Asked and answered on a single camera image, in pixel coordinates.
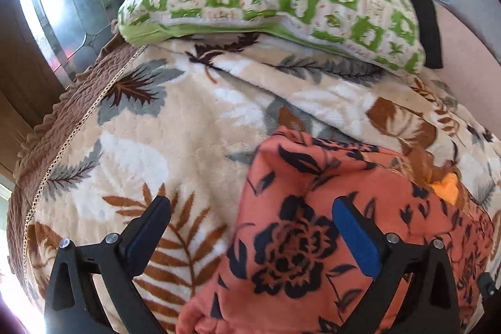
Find orange floral garment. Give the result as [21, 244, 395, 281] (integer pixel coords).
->
[176, 127, 495, 333]

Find leaf pattern blanket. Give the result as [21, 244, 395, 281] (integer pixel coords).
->
[23, 34, 500, 333]

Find brown quilted bed cover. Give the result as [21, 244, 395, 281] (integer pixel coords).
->
[6, 33, 137, 283]

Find brown glass door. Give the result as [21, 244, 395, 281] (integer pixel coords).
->
[1, 0, 123, 180]

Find pink sofa cushion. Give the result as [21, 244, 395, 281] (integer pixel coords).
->
[425, 2, 500, 136]

